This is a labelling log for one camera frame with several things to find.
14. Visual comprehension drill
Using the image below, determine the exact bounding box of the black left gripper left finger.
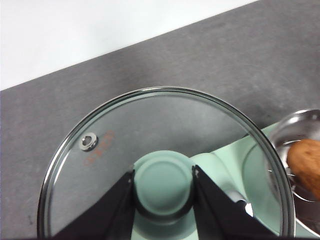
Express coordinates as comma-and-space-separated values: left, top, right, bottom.
53, 169, 138, 238

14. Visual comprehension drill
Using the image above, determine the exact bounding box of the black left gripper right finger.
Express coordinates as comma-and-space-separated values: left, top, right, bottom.
191, 164, 276, 238

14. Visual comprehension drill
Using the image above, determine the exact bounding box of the brown potato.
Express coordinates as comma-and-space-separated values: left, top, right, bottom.
287, 138, 320, 199

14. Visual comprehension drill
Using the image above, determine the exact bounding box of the glass lid with mint knob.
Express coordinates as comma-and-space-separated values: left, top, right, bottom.
36, 86, 297, 238

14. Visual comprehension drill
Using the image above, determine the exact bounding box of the mint green pot with handle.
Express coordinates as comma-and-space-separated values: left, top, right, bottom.
241, 108, 320, 237

